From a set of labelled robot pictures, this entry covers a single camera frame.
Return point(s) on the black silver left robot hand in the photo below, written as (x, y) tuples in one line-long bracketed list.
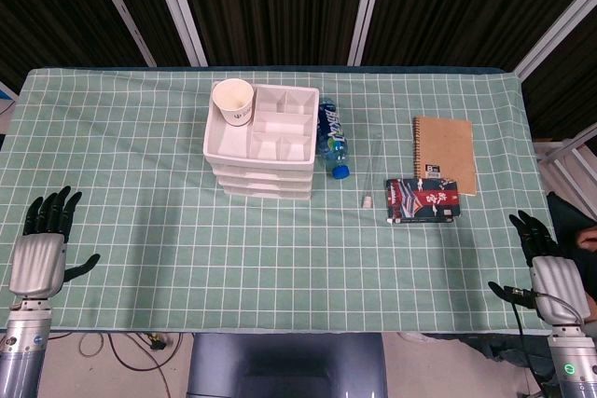
[(37, 263)]

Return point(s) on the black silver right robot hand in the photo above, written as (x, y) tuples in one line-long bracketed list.
[(557, 281)]

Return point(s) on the blue grey right robot arm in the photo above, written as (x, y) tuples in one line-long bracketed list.
[(573, 360)]

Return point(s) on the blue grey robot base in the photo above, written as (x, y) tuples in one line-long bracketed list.
[(287, 365)]

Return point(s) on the white organizer trays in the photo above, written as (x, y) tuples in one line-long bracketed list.
[(280, 130)]

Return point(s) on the person in dark clothes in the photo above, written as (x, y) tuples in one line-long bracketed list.
[(569, 225)]

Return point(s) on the dark blue red patterned book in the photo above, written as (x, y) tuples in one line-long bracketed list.
[(422, 200)]

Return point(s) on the kraft spiral notebook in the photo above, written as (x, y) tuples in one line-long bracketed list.
[(445, 146)]

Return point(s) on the green grid tablecloth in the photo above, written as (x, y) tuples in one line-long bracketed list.
[(233, 267)]

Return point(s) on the white paper cup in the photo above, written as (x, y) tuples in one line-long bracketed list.
[(233, 100)]

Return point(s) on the blue capped water bottle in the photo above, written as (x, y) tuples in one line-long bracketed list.
[(332, 134)]

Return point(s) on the white metal side frame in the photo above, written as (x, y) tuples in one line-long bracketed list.
[(566, 148)]

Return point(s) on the white frame post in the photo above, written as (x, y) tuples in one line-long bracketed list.
[(555, 32), (177, 9), (367, 9), (121, 9)]

